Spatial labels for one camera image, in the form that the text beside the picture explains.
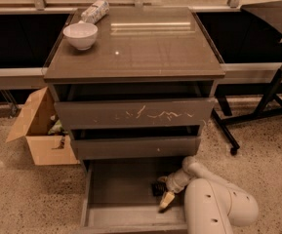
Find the grey middle drawer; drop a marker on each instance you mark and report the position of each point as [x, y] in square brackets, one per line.
[142, 147]

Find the white blue snack bag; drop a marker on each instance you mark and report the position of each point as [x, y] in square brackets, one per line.
[95, 12]

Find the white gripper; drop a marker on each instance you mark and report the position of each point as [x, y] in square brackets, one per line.
[176, 182]

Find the open cardboard box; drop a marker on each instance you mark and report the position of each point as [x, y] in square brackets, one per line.
[33, 123]

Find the grey top drawer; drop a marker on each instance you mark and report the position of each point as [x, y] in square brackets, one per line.
[121, 114]

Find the green bag in box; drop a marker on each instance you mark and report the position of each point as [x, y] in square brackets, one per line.
[57, 129]

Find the white ceramic bowl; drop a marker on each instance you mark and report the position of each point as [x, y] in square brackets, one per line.
[81, 36]

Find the grey open bottom drawer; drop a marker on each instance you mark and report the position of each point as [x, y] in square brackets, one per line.
[119, 200]

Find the black rxbar chocolate bar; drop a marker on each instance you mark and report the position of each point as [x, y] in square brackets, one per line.
[158, 189]

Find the grey drawer cabinet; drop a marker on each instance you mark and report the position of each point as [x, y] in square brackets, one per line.
[146, 53]

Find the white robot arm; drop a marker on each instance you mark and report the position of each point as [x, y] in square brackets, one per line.
[212, 205]

